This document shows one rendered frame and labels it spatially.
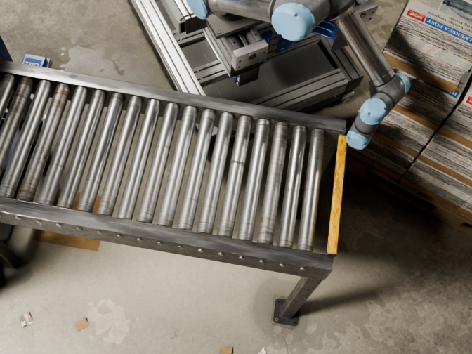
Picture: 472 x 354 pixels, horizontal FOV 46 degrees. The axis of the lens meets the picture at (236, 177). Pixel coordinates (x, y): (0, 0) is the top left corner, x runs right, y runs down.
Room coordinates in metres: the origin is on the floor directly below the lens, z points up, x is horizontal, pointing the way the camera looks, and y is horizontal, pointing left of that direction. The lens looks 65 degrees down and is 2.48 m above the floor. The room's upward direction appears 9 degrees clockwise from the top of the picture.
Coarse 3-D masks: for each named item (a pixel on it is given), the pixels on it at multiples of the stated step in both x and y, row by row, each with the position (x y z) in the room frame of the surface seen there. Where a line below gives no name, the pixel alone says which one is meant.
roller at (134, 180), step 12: (156, 108) 0.99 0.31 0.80; (144, 120) 0.94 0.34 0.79; (156, 120) 0.95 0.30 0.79; (144, 132) 0.89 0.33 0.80; (144, 144) 0.84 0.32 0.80; (144, 156) 0.80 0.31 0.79; (132, 168) 0.75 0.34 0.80; (144, 168) 0.76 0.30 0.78; (132, 180) 0.71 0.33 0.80; (132, 192) 0.67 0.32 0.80; (120, 204) 0.62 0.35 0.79; (132, 204) 0.63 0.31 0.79; (120, 216) 0.58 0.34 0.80; (132, 216) 0.59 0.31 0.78
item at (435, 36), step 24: (432, 0) 1.41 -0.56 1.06; (408, 24) 1.31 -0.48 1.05; (432, 24) 1.30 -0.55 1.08; (456, 24) 1.32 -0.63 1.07; (384, 48) 1.31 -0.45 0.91; (408, 48) 1.29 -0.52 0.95; (432, 48) 1.27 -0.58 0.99; (456, 48) 1.25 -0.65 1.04; (432, 72) 1.25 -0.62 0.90; (456, 72) 1.23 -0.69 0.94
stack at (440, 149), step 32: (416, 96) 1.25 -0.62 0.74; (448, 96) 1.21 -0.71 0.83; (384, 128) 1.26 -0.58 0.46; (416, 128) 1.22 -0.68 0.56; (448, 128) 1.18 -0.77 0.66; (352, 160) 1.28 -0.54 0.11; (384, 160) 1.24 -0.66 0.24; (416, 160) 1.21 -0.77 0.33; (448, 160) 1.16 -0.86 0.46; (416, 192) 1.16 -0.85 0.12; (448, 192) 1.12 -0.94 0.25
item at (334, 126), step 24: (0, 72) 1.04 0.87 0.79; (24, 72) 1.05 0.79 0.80; (48, 72) 1.06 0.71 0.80; (72, 72) 1.08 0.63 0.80; (144, 96) 1.03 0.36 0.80; (168, 96) 1.04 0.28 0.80; (192, 96) 1.06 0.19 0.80; (216, 120) 1.02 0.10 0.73; (288, 120) 1.02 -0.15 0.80; (312, 120) 1.04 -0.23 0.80; (336, 120) 1.05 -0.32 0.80; (336, 144) 1.01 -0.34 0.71
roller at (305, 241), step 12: (312, 132) 1.00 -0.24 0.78; (324, 132) 1.00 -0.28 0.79; (312, 144) 0.95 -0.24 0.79; (312, 156) 0.90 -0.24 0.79; (312, 168) 0.86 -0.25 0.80; (312, 180) 0.81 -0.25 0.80; (312, 192) 0.76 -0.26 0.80; (312, 204) 0.72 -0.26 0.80; (312, 216) 0.68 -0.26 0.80; (300, 228) 0.64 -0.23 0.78; (312, 228) 0.64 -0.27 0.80; (300, 240) 0.60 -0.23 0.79; (312, 240) 0.60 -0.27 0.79
